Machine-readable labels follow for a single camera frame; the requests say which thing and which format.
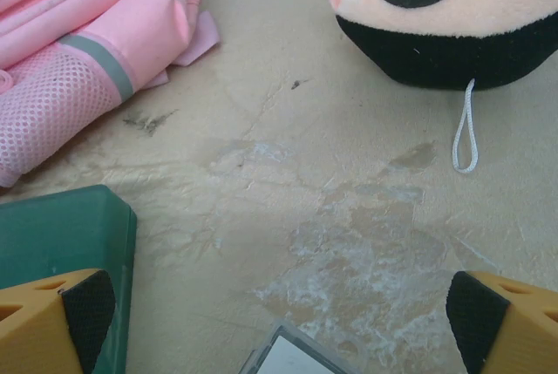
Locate green pencil case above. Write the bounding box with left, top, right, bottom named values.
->
left=0, top=185, right=138, bottom=374

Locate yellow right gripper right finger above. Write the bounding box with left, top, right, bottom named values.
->
left=447, top=271, right=558, bottom=374

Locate clear plastic box white card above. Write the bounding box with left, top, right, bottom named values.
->
left=237, top=319, right=363, bottom=374

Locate pink backpack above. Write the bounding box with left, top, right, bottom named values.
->
left=0, top=0, right=221, bottom=187

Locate pink cartoon plush toy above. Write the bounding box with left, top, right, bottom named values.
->
left=322, top=0, right=558, bottom=174

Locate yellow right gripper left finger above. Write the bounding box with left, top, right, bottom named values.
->
left=0, top=268, right=116, bottom=374

